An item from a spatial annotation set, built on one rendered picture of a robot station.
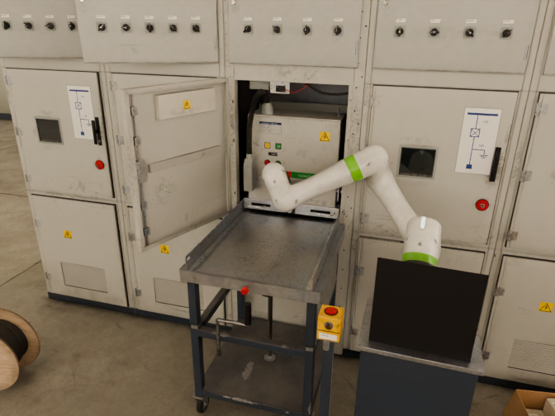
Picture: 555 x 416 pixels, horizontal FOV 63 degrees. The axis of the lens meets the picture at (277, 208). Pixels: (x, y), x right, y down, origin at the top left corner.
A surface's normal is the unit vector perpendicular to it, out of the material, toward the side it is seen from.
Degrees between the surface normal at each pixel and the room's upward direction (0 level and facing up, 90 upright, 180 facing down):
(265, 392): 0
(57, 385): 0
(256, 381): 0
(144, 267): 90
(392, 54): 90
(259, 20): 90
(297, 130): 90
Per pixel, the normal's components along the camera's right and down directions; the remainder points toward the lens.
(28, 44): 0.11, 0.37
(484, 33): -0.27, 0.36
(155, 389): 0.01, -0.93
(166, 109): 0.80, 0.24
